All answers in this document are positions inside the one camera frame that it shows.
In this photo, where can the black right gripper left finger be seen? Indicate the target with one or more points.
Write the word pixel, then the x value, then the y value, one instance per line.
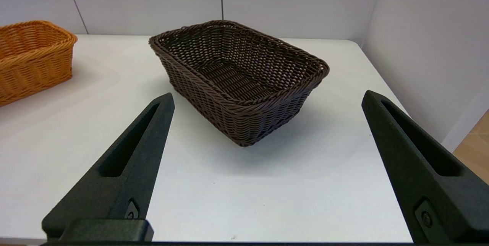
pixel 130 169

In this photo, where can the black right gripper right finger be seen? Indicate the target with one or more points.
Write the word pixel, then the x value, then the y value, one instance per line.
pixel 450 200

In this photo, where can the dark brown wicker basket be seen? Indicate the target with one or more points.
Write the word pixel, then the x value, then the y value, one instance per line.
pixel 244 120

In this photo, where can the orange wicker basket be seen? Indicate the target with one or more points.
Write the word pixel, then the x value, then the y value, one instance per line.
pixel 30 66

